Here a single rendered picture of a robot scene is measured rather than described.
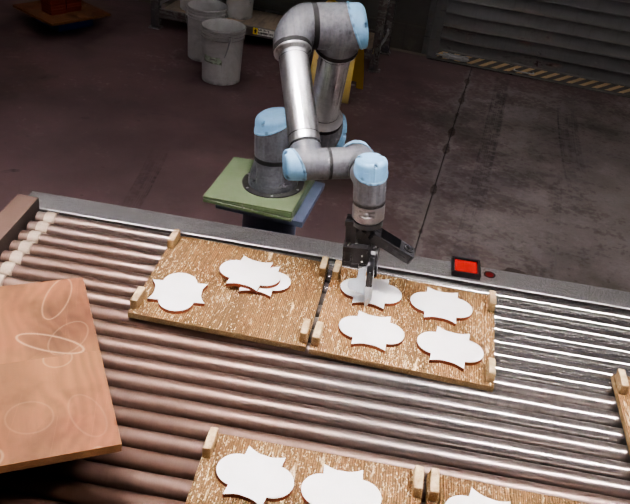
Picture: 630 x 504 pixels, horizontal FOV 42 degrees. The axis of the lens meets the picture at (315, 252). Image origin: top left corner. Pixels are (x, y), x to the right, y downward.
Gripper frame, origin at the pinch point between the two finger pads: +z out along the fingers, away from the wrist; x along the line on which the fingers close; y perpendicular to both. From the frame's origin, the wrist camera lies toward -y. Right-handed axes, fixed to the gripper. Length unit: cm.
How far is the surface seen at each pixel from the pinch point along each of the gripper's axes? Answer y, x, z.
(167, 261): 51, 4, -4
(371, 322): -1.6, 12.9, 0.0
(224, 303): 32.7, 15.7, -2.0
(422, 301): -12.5, 0.4, 1.0
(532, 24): -64, -462, 61
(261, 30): 133, -422, 69
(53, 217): 86, -8, -5
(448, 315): -19.0, 4.0, 1.6
